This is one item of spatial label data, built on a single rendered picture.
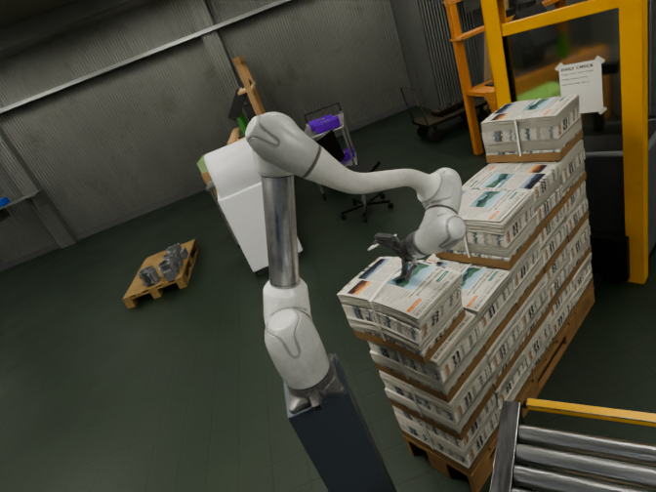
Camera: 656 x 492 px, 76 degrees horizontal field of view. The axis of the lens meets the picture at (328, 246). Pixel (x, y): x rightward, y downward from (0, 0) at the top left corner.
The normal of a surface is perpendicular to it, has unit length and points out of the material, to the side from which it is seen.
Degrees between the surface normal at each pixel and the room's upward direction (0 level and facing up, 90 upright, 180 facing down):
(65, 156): 90
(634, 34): 90
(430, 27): 90
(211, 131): 90
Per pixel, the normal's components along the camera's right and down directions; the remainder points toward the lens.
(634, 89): -0.68, 0.53
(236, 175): 0.19, 0.21
